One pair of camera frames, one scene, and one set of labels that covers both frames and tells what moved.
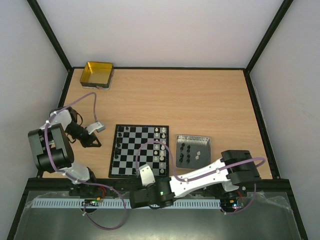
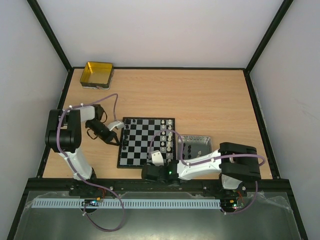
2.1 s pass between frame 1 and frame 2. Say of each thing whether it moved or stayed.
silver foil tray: stayed
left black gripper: moved
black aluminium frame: stayed
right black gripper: moved
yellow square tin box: stayed
